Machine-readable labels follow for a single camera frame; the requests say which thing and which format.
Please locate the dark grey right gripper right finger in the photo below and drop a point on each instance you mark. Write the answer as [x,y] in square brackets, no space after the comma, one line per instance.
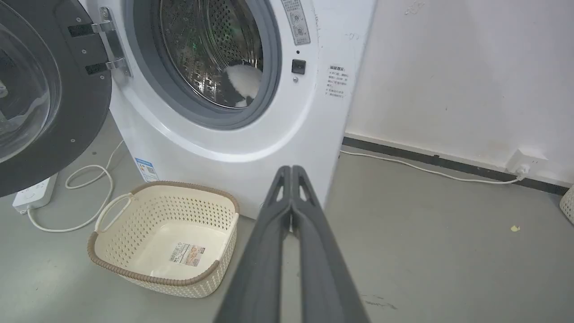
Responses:
[325,269]

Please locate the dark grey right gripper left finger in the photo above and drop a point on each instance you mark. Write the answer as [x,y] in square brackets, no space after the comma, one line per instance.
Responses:
[262,264]

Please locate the white front-load washing machine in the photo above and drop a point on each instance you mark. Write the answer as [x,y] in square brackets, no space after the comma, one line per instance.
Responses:
[278,134]

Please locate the dark round washing machine door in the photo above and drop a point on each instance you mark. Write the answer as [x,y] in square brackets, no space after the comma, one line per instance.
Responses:
[45,89]

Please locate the cream perforated laundry basket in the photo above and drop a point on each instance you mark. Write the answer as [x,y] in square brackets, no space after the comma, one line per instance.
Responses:
[166,237]

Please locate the white cloth in drum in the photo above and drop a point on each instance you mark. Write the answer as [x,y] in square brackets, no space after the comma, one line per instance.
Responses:
[242,85]

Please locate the white power strip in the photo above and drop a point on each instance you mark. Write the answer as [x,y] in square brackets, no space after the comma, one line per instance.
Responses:
[35,194]

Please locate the cream basket with holes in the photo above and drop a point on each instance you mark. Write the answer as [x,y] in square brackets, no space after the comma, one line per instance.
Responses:
[568,204]

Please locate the white wall socket plug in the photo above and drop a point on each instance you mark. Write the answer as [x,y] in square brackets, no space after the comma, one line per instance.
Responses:
[524,163]

